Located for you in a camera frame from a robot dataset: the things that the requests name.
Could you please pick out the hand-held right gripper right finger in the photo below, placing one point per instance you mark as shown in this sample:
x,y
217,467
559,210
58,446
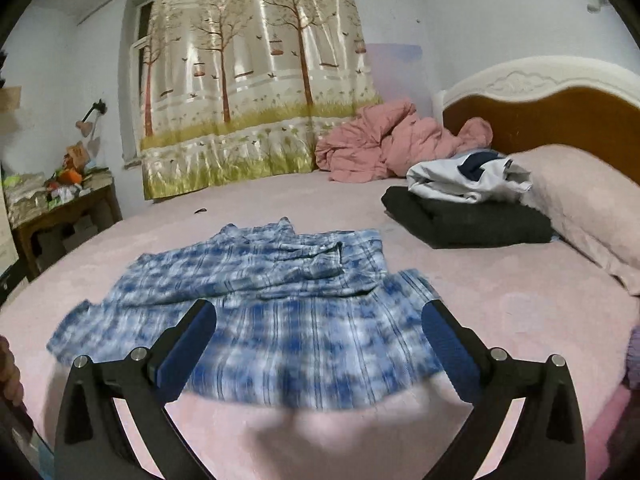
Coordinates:
x,y
452,350

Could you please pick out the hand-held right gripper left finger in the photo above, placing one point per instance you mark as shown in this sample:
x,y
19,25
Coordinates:
x,y
185,350

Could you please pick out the blue plaid shirt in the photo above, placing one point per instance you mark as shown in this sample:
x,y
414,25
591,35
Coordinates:
x,y
300,330

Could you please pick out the person's left hand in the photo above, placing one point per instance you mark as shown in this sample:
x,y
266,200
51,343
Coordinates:
x,y
7,370

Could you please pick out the bed with pink sheet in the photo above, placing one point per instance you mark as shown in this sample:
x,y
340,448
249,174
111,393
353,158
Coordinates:
x,y
500,305

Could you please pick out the black jacket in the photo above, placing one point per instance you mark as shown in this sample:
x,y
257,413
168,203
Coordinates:
x,y
465,220

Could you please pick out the white garment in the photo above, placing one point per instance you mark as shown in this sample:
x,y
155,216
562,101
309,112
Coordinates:
x,y
450,180

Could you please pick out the purple towel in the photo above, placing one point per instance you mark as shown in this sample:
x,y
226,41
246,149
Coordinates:
x,y
634,360

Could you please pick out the wooden desk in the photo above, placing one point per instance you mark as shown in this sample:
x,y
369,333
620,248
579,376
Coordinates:
x,y
65,210

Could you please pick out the pink pillow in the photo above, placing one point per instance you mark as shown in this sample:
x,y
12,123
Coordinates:
x,y
585,200

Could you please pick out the orange plush toy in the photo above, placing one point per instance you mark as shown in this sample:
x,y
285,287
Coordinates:
x,y
71,172

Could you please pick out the pink quilt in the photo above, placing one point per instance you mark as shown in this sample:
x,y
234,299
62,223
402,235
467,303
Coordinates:
x,y
380,145

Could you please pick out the pile of desk clutter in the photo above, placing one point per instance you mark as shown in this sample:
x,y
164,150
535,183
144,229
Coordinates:
x,y
30,195

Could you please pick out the pink desk lamp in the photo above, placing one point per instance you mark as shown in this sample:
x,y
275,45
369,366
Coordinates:
x,y
84,126

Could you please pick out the wooden headboard with white trim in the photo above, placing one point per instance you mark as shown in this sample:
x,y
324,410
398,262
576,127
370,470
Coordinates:
x,y
550,115

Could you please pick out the tree print curtain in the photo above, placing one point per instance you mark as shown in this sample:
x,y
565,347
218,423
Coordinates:
x,y
250,85

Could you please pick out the window frame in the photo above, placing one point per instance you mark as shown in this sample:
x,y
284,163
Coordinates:
x,y
131,85

